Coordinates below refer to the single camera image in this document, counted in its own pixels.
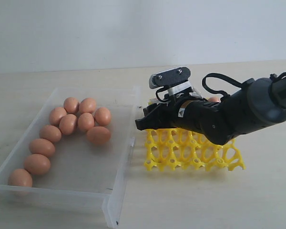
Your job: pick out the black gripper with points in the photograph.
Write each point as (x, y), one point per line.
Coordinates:
(187, 113)

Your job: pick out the clear plastic tray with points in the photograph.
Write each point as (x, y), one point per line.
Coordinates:
(82, 177)

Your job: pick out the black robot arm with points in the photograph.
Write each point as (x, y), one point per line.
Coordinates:
(256, 105)

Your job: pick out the yellow plastic egg tray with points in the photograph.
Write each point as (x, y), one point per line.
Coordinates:
(178, 148)

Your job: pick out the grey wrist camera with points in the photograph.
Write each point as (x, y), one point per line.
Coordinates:
(169, 78)

